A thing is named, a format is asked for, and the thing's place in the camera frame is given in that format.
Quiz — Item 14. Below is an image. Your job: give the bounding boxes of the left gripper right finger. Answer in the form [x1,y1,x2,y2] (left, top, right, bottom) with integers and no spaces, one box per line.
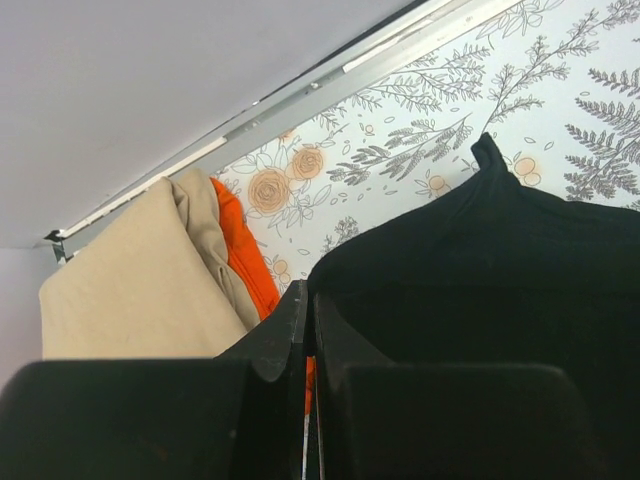
[314,294,390,370]

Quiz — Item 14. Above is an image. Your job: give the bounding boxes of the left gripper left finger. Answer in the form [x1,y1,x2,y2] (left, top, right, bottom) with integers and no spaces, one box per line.
[219,280,308,383]

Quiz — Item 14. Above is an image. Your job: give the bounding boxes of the black t-shirt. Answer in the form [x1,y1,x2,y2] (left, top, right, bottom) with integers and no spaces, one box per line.
[308,135,639,479]

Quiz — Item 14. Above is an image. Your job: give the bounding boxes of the orange folded t-shirt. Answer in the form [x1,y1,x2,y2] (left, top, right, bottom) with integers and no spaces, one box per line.
[209,177,316,416]

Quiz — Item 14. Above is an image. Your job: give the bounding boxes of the beige folded t-shirt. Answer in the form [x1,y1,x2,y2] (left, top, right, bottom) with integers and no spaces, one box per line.
[39,169,260,360]

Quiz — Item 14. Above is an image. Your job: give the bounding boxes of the floral patterned table mat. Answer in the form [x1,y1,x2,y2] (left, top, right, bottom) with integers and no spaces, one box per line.
[213,1,639,296]

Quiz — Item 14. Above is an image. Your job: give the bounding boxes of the aluminium frame rail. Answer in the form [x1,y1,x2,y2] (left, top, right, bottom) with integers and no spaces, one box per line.
[38,0,513,246]

